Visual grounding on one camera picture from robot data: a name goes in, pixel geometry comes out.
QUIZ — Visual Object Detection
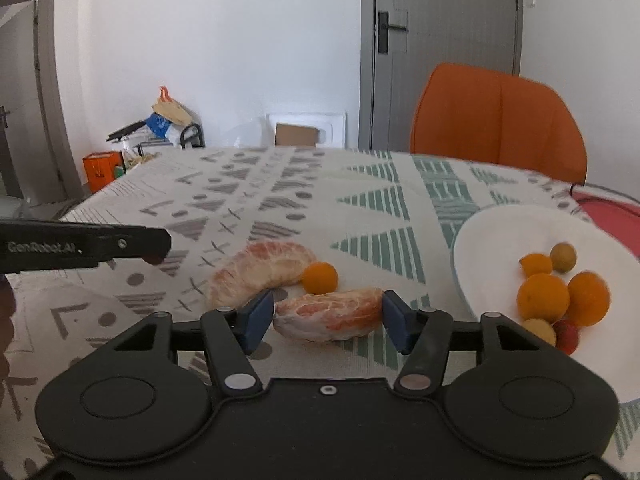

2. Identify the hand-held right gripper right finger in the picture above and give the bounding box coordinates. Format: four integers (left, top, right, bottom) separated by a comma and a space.
381, 289, 552, 394

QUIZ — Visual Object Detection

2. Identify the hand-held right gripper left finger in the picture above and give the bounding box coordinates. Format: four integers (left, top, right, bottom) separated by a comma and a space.
106, 290, 276, 394

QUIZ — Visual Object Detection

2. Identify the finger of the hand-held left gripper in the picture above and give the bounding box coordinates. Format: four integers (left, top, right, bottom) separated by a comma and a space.
111, 225, 172, 266

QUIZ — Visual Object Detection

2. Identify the curved peeled pomelo segment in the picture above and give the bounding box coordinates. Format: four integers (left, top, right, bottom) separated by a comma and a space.
206, 241, 318, 311

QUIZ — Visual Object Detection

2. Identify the short peeled pomelo segment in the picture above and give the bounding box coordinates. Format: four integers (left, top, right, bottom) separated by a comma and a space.
272, 288, 385, 343

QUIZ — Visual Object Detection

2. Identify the small kumquat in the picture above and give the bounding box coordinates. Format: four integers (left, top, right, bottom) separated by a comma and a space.
302, 261, 339, 295
519, 253, 554, 278

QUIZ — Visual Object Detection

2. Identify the white plate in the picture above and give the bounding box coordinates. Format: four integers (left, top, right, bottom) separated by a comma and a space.
451, 204, 640, 404

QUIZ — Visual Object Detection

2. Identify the yellow-green round fruit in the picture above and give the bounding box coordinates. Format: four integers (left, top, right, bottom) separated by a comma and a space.
522, 318, 557, 347
550, 242, 577, 274

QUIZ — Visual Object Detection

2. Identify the large orange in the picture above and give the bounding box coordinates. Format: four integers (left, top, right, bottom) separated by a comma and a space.
516, 273, 571, 323
565, 270, 612, 327

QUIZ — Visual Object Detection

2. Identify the small red fruit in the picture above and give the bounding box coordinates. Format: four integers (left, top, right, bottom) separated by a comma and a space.
553, 320, 582, 356

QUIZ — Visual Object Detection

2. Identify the orange box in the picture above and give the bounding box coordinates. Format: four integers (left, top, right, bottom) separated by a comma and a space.
82, 152, 125, 194

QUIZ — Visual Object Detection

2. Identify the black folded stand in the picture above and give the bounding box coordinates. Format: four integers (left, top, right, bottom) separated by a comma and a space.
107, 120, 151, 142

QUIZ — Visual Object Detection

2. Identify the black metal rack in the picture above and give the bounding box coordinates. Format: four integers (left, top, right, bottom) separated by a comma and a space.
179, 123, 206, 150

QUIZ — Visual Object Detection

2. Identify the blue and white bag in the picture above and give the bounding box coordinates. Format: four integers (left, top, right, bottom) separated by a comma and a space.
145, 112, 177, 142

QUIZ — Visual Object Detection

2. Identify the yellow paper bag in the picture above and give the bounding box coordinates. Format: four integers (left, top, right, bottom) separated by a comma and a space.
151, 86, 194, 126

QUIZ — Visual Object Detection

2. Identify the patterned tablecloth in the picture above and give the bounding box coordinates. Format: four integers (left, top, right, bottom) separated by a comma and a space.
0, 146, 640, 467

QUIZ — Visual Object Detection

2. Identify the grey side door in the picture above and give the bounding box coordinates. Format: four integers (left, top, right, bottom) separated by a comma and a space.
0, 0, 84, 207

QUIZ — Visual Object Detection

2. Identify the cardboard box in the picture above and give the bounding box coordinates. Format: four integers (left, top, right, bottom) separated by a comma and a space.
274, 123, 320, 148

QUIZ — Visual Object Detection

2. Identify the white board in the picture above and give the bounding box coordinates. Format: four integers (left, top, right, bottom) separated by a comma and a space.
265, 112, 347, 150

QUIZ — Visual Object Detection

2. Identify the orange chair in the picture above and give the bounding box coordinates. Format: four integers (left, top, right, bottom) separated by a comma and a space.
410, 63, 589, 187

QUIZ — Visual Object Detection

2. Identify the red paw print mat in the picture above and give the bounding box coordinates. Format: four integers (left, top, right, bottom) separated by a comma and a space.
570, 185, 640, 262

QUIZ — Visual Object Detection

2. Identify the black cable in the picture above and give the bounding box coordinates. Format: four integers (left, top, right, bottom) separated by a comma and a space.
569, 182, 640, 197

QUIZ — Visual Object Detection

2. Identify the black door handle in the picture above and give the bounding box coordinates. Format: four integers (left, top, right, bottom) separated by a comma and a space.
377, 11, 409, 55

